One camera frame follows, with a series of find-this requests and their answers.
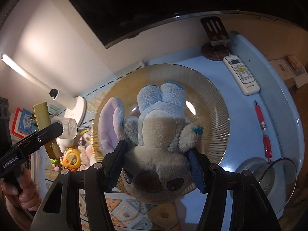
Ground papers on floor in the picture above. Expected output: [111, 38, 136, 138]
[269, 55, 307, 89]

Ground person's left hand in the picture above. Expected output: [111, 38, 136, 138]
[1, 168, 42, 212]

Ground red pen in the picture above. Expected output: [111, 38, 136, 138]
[254, 101, 273, 163]

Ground patterned blue table mat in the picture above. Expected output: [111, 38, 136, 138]
[38, 60, 183, 231]

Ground black phone stand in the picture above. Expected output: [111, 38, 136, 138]
[200, 16, 230, 61]

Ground white desk lamp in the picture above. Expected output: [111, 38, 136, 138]
[1, 54, 86, 126]

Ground stack of books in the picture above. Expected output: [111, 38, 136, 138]
[10, 107, 38, 139]

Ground white air conditioner remote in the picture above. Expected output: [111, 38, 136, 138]
[223, 55, 260, 95]

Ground gold ribbed glass plate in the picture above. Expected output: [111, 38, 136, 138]
[92, 63, 230, 196]

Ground yellow tape measure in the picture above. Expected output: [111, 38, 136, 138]
[62, 147, 81, 172]

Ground blue Stitch plush toy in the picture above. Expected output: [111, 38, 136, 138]
[98, 82, 203, 204]

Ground glass cup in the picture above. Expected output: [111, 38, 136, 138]
[235, 157, 297, 214]

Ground white green highlighter marker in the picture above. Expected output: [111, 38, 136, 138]
[33, 102, 63, 165]

